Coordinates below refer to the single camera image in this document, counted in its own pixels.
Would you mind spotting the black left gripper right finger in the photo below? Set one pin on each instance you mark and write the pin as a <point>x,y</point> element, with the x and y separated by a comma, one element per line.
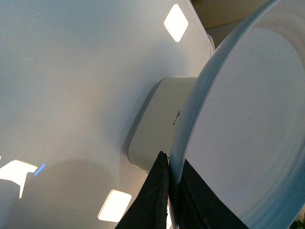
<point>199,207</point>

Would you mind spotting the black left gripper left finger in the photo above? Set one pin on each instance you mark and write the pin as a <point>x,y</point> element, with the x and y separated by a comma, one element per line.
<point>149,210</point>

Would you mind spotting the light blue round plate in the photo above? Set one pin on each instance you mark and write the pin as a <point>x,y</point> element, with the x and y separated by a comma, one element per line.
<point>243,125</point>

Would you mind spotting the silver white toaster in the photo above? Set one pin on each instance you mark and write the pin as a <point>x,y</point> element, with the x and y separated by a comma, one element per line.
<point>154,127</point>

